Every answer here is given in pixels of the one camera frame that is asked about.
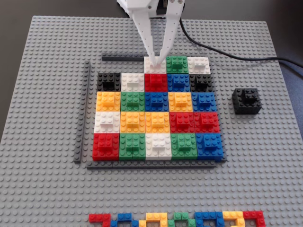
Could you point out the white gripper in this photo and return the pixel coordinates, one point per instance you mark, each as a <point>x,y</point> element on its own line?
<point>140,17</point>

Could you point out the black brick cube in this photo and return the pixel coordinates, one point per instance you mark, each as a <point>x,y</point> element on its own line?
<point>109,81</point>
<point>201,82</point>
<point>246,104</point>

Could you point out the green brick cube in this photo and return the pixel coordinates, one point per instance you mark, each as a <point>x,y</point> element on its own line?
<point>132,101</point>
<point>184,145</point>
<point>177,64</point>
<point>132,145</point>

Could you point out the white brick cube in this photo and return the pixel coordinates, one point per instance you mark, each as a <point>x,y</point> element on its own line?
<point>107,121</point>
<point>132,81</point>
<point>158,145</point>
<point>198,65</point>
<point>149,68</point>

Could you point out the red brick cube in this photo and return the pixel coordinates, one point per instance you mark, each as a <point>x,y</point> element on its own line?
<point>105,145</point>
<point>156,81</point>
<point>207,121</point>
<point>182,121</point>

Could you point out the blue brick cube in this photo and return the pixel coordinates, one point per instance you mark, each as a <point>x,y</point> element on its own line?
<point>156,101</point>
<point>204,101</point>
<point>209,144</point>
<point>178,82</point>

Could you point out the yellow brick cube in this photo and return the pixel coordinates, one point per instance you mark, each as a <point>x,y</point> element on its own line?
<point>157,121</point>
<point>132,121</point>
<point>108,101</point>
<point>180,101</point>

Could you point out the dark grey brick strip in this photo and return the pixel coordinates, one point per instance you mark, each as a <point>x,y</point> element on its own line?
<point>142,164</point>
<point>82,111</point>
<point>118,57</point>

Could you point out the grey studded baseplate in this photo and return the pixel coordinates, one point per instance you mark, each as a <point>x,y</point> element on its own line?
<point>47,94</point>

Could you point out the yellow brick letter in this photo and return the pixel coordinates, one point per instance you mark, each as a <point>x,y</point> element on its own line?
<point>154,215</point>
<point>233,214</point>

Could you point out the green brick letter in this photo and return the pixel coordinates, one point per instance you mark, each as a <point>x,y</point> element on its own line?
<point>181,215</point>

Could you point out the blue brick letter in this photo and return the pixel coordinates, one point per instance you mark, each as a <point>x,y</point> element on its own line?
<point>124,217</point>
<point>206,215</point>

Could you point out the red brick letter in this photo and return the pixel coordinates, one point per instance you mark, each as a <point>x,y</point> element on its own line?
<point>97,217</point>
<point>253,214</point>

